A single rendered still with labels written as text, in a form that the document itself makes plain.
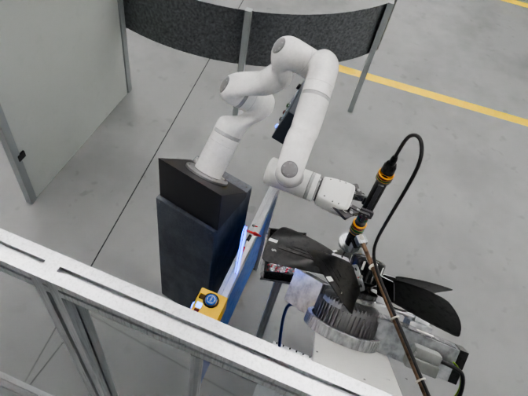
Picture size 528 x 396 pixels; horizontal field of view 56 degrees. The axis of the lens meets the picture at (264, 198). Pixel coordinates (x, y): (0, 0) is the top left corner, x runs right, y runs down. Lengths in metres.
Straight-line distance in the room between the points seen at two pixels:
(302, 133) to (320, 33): 1.99
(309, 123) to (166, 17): 2.05
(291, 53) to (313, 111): 0.26
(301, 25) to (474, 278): 1.96
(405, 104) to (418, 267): 1.57
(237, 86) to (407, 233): 1.92
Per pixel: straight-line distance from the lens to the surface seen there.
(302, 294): 1.88
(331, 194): 1.43
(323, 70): 1.53
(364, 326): 1.71
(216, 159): 1.99
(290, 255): 1.73
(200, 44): 3.37
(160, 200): 2.13
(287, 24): 3.24
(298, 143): 1.38
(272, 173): 1.43
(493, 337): 3.37
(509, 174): 4.25
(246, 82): 1.91
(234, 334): 0.65
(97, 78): 3.52
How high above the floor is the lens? 2.65
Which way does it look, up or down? 53 degrees down
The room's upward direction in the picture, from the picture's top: 13 degrees clockwise
